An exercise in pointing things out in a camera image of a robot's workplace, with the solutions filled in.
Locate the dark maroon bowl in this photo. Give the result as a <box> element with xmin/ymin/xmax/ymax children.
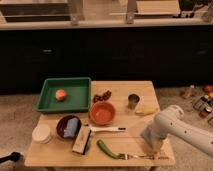
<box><xmin>56</xmin><ymin>115</ymin><xmax>81</xmax><ymax>139</ymax></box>

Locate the yellow banana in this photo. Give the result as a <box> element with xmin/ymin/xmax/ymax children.
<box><xmin>135</xmin><ymin>107</ymin><xmax>157</xmax><ymax>116</ymax></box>

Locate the white handled knife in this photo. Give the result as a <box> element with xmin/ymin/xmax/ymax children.
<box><xmin>83</xmin><ymin>124</ymin><xmax>127</xmax><ymax>132</ymax></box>

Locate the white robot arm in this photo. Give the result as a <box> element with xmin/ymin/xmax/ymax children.
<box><xmin>142</xmin><ymin>105</ymin><xmax>213</xmax><ymax>157</ymax></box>

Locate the white round container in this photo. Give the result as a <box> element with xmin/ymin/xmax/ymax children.
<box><xmin>32</xmin><ymin>124</ymin><xmax>52</xmax><ymax>143</ymax></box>

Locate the metal fork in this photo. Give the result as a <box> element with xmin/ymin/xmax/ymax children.
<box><xmin>118</xmin><ymin>153</ymin><xmax>155</xmax><ymax>160</ymax></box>

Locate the wooden table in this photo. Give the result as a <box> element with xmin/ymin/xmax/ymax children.
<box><xmin>25</xmin><ymin>81</ymin><xmax>175</xmax><ymax>168</ymax></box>

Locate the blue sponge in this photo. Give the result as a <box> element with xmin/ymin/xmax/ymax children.
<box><xmin>64</xmin><ymin>118</ymin><xmax>78</xmax><ymax>138</ymax></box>

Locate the green plastic tray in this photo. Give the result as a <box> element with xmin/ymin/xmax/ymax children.
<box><xmin>36</xmin><ymin>77</ymin><xmax>91</xmax><ymax>113</ymax></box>

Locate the wooden block brush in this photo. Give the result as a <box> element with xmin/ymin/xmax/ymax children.
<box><xmin>72</xmin><ymin>126</ymin><xmax>91</xmax><ymax>154</ymax></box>

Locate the black object on floor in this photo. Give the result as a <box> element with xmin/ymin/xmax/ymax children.
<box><xmin>0</xmin><ymin>152</ymin><xmax>21</xmax><ymax>164</ymax></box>

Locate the orange bowl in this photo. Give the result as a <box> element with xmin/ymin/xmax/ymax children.
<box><xmin>89</xmin><ymin>102</ymin><xmax>116</xmax><ymax>125</ymax></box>

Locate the peach fruit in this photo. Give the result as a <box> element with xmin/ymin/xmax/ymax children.
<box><xmin>55</xmin><ymin>89</ymin><xmax>67</xmax><ymax>101</ymax></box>

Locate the metal cup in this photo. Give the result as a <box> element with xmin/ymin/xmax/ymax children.
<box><xmin>128</xmin><ymin>94</ymin><xmax>140</xmax><ymax>109</ymax></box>

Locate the blue-grey towel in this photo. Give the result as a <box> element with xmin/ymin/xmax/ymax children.
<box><xmin>141</xmin><ymin>128</ymin><xmax>152</xmax><ymax>144</ymax></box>

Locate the green cucumber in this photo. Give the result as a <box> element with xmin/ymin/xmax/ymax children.
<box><xmin>96</xmin><ymin>140</ymin><xmax>119</xmax><ymax>159</ymax></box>

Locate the dark grapes bunch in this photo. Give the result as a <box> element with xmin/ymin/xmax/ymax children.
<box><xmin>93</xmin><ymin>91</ymin><xmax>112</xmax><ymax>103</ymax></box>

